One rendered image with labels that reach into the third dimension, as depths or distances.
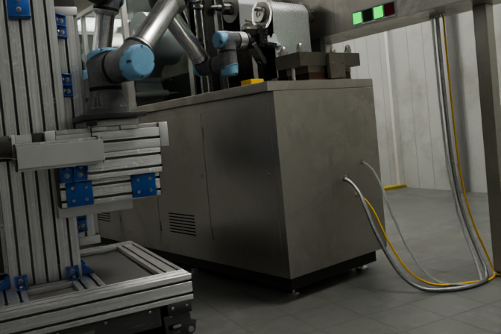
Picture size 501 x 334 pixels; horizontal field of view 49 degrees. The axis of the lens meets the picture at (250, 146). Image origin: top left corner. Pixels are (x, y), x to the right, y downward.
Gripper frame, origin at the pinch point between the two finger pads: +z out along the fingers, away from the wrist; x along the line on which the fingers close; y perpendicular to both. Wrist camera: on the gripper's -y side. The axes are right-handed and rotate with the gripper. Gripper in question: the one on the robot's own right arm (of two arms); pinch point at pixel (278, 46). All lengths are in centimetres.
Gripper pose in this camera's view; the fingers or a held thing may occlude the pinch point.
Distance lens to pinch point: 259.5
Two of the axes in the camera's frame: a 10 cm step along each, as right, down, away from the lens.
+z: 7.7, -0.9, 6.3
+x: -6.3, 0.4, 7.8
